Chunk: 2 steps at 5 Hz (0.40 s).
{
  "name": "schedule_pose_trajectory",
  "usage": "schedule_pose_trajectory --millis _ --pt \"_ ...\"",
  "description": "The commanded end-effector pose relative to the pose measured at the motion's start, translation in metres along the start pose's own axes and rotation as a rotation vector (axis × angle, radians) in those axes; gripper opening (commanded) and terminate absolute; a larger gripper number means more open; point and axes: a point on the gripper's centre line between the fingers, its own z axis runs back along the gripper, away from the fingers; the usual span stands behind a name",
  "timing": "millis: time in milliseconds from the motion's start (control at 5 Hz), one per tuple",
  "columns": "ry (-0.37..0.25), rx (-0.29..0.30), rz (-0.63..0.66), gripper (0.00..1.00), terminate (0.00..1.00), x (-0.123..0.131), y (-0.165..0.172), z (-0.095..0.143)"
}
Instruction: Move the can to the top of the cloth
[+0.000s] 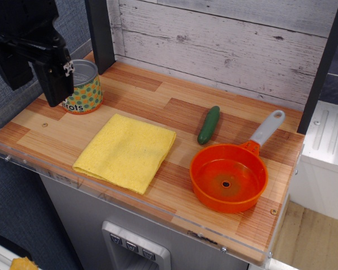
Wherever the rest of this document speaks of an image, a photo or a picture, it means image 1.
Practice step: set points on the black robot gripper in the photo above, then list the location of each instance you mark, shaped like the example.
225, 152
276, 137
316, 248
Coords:
29, 26

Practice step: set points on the peas and carrots toy can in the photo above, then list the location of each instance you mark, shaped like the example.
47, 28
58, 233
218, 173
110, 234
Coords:
87, 96

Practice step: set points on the yellow folded cloth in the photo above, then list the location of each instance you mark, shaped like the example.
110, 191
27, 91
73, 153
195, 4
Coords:
126, 152

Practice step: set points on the grey toy fridge cabinet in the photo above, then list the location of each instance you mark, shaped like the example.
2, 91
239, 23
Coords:
83, 214

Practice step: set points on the green toy cucumber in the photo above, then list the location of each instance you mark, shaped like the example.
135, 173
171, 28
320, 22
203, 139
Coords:
209, 125

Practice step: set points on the yellow object bottom left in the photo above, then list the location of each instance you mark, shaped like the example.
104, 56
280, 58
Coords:
23, 264

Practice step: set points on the silver water dispenser panel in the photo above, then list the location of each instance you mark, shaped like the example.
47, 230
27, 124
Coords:
129, 247

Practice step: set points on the clear acrylic table guard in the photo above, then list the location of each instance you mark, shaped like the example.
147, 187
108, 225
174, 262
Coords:
248, 236

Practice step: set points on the white toy sink unit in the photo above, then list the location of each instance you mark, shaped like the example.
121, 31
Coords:
315, 182

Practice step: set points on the black left shelf post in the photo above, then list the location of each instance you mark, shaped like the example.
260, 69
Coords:
100, 32

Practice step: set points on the black shelf post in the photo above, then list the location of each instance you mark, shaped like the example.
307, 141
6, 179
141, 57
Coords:
100, 32
319, 80

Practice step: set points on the orange toy pan grey handle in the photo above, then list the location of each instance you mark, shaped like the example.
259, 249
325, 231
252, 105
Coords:
230, 178

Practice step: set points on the black right shelf post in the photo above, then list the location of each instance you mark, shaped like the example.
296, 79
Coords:
319, 80

